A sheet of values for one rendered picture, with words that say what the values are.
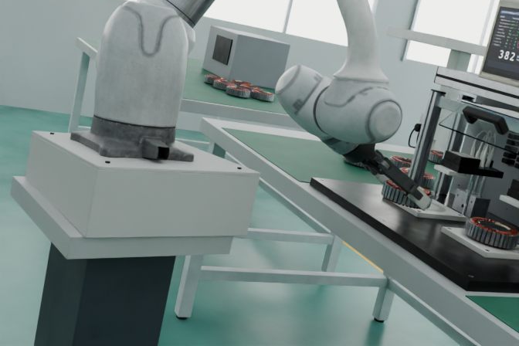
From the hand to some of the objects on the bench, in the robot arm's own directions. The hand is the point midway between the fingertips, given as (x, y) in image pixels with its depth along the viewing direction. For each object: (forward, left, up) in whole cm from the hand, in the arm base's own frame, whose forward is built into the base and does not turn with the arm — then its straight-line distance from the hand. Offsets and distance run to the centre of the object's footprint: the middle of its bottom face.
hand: (407, 191), depth 160 cm
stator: (+13, -15, -7) cm, 21 cm away
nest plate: (+17, +9, -6) cm, 20 cm away
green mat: (+49, +57, -5) cm, 75 cm away
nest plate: (+13, -14, -8) cm, 21 cm away
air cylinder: (+31, +7, -7) cm, 33 cm away
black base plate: (+16, -3, -10) cm, 19 cm away
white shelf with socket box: (+88, +76, -4) cm, 116 cm away
